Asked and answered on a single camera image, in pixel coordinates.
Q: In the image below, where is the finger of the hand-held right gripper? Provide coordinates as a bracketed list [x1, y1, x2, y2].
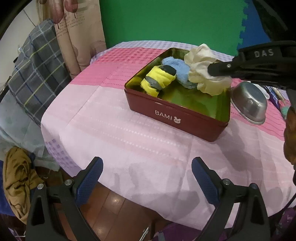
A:
[207, 58, 244, 77]

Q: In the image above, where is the brown orange object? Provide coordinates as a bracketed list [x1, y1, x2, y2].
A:
[282, 105, 296, 165]

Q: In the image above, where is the blue foam mat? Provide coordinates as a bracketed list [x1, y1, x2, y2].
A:
[236, 0, 272, 56]

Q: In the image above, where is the cream soft cloth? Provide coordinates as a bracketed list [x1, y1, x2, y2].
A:
[184, 44, 232, 96]

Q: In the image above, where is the yellow and grey sock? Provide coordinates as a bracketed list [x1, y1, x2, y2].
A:
[141, 65, 177, 96]

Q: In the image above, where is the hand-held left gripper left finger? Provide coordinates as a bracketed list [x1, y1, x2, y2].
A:
[25, 157, 104, 241]

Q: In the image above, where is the beige floral curtain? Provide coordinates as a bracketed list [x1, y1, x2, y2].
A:
[37, 0, 108, 80]

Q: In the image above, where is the blue packet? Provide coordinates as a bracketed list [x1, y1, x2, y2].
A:
[266, 86, 287, 109]

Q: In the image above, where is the green foam mat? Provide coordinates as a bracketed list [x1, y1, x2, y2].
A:
[99, 0, 251, 57]

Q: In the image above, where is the light blue fluffy cloth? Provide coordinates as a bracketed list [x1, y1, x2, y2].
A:
[161, 57, 198, 90]

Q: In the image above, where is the red tin box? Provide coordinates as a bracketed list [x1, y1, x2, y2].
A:
[124, 47, 232, 142]

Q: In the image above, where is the small white item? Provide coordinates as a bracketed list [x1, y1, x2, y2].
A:
[253, 84, 270, 100]

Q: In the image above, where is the pink checkered tablecloth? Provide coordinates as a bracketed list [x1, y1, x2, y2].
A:
[41, 40, 296, 232]

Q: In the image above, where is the steel bowl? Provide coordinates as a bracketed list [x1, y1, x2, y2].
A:
[231, 82, 268, 126]

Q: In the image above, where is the grey plaid cloth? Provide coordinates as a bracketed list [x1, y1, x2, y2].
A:
[8, 20, 72, 127]

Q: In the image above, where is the mustard brown cloth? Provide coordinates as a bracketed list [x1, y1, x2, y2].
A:
[3, 146, 47, 225]

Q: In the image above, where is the pale blue cloth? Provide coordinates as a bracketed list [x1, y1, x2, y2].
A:
[0, 88, 60, 172]

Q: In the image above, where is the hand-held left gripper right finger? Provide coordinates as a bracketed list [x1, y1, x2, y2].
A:
[191, 157, 271, 241]

